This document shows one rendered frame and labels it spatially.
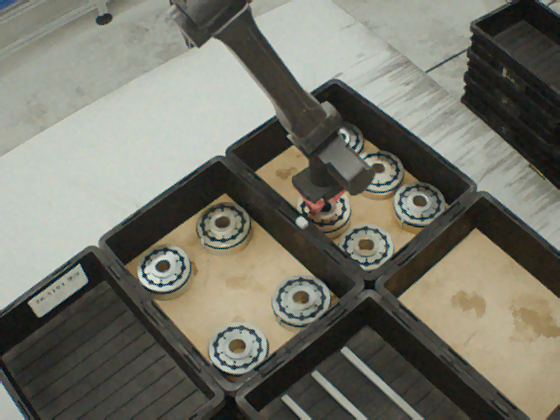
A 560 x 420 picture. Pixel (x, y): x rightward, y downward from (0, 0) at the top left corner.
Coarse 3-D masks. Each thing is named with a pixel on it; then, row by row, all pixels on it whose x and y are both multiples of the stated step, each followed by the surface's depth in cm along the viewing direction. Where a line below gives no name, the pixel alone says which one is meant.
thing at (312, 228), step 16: (336, 80) 153; (384, 112) 147; (256, 128) 147; (400, 128) 145; (240, 144) 145; (416, 144) 142; (240, 160) 142; (256, 176) 140; (464, 176) 136; (272, 192) 137; (288, 208) 135; (448, 208) 133; (432, 224) 131; (320, 240) 131; (416, 240) 129; (400, 256) 127; (384, 272) 126
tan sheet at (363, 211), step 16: (368, 144) 156; (272, 160) 155; (288, 160) 154; (304, 160) 154; (272, 176) 152; (288, 176) 152; (288, 192) 150; (352, 208) 146; (368, 208) 146; (384, 208) 146; (352, 224) 144; (384, 224) 144; (336, 240) 142; (400, 240) 141
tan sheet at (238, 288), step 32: (192, 224) 147; (256, 224) 146; (192, 256) 142; (224, 256) 142; (256, 256) 141; (288, 256) 141; (192, 288) 138; (224, 288) 138; (256, 288) 137; (192, 320) 134; (224, 320) 134; (256, 320) 133
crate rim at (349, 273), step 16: (208, 160) 143; (224, 160) 142; (192, 176) 141; (240, 176) 141; (256, 192) 138; (144, 208) 137; (272, 208) 135; (128, 224) 136; (112, 256) 131; (336, 256) 128; (128, 272) 129; (352, 272) 126; (352, 288) 124; (336, 304) 123; (320, 320) 121; (176, 336) 121; (304, 336) 120; (192, 352) 120; (208, 368) 118; (256, 368) 118; (224, 384) 116; (240, 384) 116
